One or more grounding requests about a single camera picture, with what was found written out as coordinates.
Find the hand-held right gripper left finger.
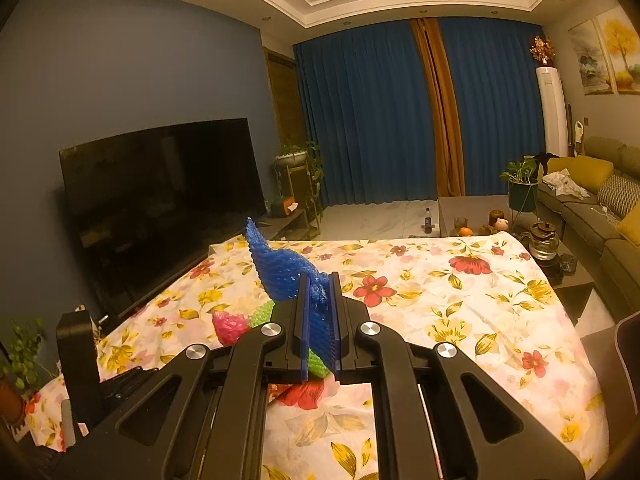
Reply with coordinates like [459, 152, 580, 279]
[52, 272, 313, 480]

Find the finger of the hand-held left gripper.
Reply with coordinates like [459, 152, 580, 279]
[100, 367, 166, 401]

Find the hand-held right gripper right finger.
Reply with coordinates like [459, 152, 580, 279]
[330, 271, 586, 480]

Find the blue foam net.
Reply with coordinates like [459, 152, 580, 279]
[245, 216, 338, 376]

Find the grey plastic bin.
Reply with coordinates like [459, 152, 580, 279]
[612, 310, 640, 411]

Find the green foam net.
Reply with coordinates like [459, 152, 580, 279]
[245, 300, 335, 380]

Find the small leafy plant brown pot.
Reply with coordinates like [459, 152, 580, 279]
[0, 317, 46, 421]

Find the pink foam net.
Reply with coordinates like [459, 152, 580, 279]
[211, 309, 251, 346]

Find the dark television stand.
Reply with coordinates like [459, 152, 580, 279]
[255, 207, 321, 241]

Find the floral tablecloth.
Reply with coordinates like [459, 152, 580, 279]
[25, 232, 608, 480]

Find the trailing plant in white pot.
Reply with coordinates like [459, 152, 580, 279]
[274, 140, 326, 211]

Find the black flat television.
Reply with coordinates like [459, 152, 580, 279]
[59, 118, 268, 306]

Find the blue curtain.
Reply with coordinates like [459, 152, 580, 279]
[437, 16, 546, 198]
[292, 22, 441, 207]

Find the brown wooden screen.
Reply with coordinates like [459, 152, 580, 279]
[262, 46, 306, 211]

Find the glass teapot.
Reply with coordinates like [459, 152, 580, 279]
[529, 221, 561, 261]

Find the plant in dark green pot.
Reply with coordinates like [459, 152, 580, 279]
[500, 156, 541, 211]

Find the dark coffee table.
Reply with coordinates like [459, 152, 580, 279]
[515, 230, 596, 326]

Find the orange curtain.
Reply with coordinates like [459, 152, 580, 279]
[410, 17, 467, 198]

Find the grey green sofa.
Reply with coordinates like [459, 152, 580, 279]
[537, 137, 640, 306]

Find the white cloth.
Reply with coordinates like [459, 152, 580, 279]
[542, 169, 591, 198]

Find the yellow cushion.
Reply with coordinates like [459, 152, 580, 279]
[548, 156, 615, 195]
[615, 205, 640, 248]

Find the white standing air conditioner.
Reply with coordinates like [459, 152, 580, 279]
[535, 65, 571, 158]

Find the white stick vacuum cleaner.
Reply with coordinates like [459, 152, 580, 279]
[567, 105, 588, 158]

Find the black white patterned cushion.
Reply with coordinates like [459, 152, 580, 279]
[597, 175, 640, 218]

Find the gold red ornament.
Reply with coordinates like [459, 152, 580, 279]
[529, 35, 556, 67]

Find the grey landscape painting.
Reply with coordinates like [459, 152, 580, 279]
[567, 20, 615, 96]

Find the yellow tree painting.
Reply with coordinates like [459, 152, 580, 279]
[596, 4, 640, 96]

